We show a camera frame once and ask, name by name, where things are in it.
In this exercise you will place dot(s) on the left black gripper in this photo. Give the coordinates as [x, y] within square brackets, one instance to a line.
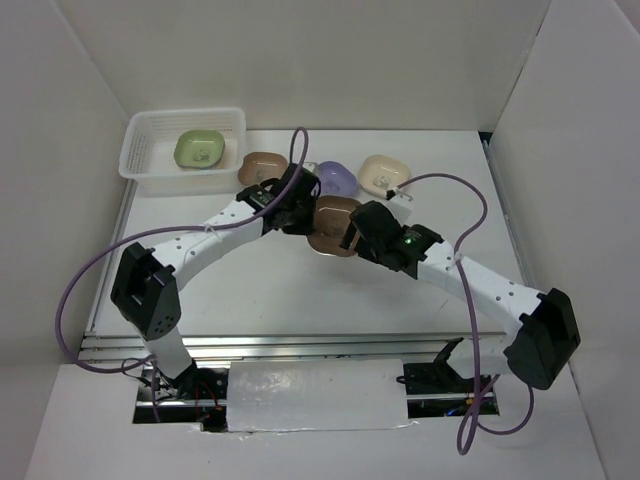
[305, 226]

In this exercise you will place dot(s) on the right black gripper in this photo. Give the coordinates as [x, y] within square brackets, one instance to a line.
[364, 250]

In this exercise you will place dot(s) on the brown plate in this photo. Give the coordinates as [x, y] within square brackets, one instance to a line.
[331, 219]
[258, 167]

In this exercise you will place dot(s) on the cream plate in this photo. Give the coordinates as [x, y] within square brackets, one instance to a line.
[380, 173]

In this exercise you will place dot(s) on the green plate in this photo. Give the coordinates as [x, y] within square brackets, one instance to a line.
[199, 144]

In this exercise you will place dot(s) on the purple plate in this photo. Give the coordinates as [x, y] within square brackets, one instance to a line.
[199, 165]
[336, 179]

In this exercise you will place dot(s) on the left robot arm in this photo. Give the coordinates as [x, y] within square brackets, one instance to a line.
[148, 280]

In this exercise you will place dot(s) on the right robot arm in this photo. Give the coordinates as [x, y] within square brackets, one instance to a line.
[540, 332]

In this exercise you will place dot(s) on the white plastic bin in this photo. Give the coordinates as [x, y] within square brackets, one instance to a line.
[147, 152]

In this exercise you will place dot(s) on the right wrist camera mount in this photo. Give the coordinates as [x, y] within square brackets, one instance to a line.
[397, 200]

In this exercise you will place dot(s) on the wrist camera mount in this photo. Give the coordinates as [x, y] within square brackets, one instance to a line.
[311, 167]
[397, 200]

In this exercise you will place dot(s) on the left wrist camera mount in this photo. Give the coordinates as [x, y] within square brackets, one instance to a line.
[311, 167]

